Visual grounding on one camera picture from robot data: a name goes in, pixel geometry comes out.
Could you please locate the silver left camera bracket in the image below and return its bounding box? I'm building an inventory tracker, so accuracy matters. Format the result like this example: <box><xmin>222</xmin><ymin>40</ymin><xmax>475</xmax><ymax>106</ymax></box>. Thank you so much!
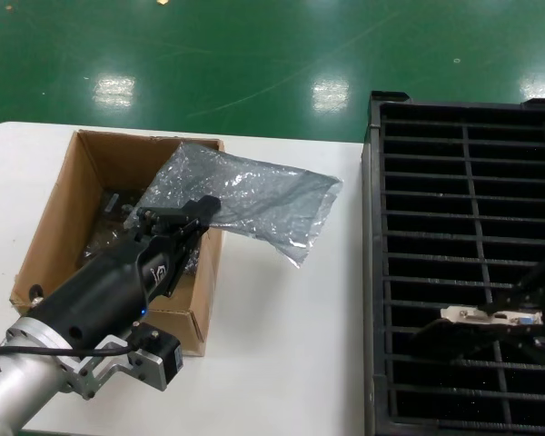
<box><xmin>61</xmin><ymin>335</ymin><xmax>140</xmax><ymax>401</ymax></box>

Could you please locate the black slotted divider container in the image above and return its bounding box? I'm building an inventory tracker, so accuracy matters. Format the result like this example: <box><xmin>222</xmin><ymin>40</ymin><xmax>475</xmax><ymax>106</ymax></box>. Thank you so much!
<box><xmin>362</xmin><ymin>90</ymin><xmax>545</xmax><ymax>436</ymax></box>

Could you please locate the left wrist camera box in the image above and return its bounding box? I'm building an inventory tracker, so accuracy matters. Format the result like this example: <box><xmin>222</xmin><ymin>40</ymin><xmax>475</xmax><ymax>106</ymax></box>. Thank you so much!
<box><xmin>129</xmin><ymin>321</ymin><xmax>185</xmax><ymax>391</ymax></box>

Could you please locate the brown cardboard box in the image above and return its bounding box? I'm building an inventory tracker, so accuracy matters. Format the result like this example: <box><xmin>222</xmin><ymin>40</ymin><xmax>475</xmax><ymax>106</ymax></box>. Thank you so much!
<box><xmin>9</xmin><ymin>129</ymin><xmax>232</xmax><ymax>358</ymax></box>

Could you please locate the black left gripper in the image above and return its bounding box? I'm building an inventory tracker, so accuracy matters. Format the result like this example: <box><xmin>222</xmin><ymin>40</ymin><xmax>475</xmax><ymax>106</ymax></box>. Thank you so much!
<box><xmin>29</xmin><ymin>193</ymin><xmax>223</xmax><ymax>353</ymax></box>

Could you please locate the bagged graphics card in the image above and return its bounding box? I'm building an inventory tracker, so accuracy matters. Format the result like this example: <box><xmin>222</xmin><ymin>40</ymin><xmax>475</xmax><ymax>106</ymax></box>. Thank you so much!
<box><xmin>82</xmin><ymin>185</ymin><xmax>201</xmax><ymax>279</ymax></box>

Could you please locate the silver antistatic bag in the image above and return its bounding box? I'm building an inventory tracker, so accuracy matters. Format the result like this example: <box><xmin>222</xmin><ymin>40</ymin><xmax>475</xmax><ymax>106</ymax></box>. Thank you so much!
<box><xmin>124</xmin><ymin>141</ymin><xmax>345</xmax><ymax>269</ymax></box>

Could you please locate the graphics card with metal bracket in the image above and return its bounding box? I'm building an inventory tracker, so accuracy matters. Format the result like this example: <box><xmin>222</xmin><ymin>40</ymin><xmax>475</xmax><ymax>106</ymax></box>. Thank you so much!
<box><xmin>412</xmin><ymin>306</ymin><xmax>545</xmax><ymax>353</ymax></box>

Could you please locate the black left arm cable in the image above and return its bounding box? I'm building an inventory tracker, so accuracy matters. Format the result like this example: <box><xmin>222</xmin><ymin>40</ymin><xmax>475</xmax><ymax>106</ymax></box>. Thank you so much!
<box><xmin>0</xmin><ymin>324</ymin><xmax>154</xmax><ymax>361</ymax></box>

